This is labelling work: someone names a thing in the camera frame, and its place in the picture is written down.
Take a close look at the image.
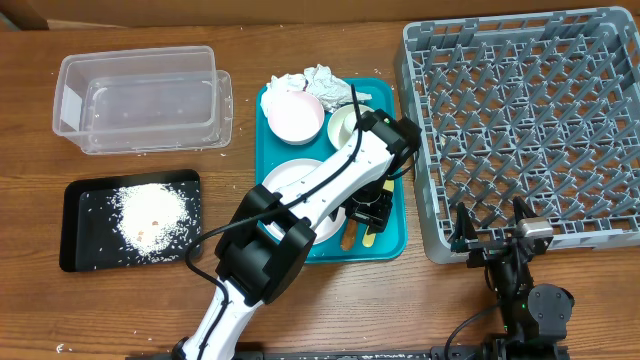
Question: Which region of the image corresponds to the crumpled white paper napkin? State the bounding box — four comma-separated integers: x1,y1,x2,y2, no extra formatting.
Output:
260,64,373,117

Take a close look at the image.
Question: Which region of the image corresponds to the clear plastic bin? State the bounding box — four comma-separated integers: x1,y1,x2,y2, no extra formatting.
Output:
52,45,234,155

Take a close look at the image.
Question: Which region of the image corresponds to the black tray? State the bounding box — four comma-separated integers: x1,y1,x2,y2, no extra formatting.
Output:
59,169,201,272

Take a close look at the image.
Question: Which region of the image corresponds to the pile of white rice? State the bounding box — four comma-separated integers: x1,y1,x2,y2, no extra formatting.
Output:
108,183,199,260

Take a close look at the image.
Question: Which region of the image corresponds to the grey dishwasher rack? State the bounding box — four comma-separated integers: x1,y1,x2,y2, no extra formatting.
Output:
395,7,639,264

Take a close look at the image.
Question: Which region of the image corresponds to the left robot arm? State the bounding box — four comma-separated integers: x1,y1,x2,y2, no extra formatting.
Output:
171,110,421,359

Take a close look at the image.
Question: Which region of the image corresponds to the cream cup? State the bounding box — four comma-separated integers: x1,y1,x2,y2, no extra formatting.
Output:
339,111,357,146

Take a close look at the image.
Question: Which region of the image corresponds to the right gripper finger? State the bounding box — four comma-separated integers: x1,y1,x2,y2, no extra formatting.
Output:
513,196,537,223
452,202,478,242

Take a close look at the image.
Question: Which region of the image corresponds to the pink white bowl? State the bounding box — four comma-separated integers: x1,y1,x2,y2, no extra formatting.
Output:
267,91,325,145

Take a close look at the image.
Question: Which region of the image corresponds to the yellow plastic spoon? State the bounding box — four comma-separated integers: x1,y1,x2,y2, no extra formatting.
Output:
362,180,394,248

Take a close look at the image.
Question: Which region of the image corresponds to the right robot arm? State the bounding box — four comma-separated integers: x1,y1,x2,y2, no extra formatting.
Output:
442,196,575,360

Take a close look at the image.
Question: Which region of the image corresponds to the large white plate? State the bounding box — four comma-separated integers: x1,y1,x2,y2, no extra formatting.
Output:
262,158,346,246

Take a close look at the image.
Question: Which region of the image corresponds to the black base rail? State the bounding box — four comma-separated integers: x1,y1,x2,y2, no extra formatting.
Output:
125,346,570,360

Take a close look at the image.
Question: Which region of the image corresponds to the teal serving tray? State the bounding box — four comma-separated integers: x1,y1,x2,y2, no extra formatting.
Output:
255,78,408,264

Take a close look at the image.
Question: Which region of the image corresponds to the cream bowl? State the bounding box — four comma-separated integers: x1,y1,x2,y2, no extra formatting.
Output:
327,104,356,150

